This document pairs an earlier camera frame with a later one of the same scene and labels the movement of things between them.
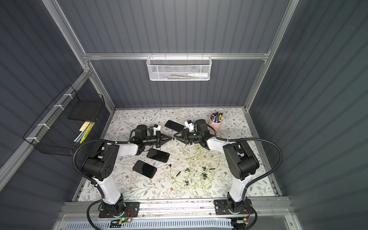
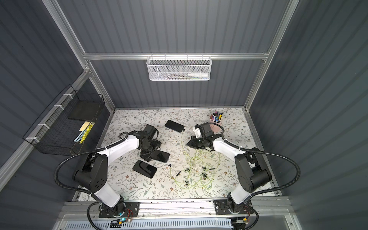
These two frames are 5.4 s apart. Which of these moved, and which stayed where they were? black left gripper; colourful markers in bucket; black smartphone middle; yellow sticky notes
Moved: black left gripper
Stayed: black smartphone middle; yellow sticky notes; colourful markers in bucket
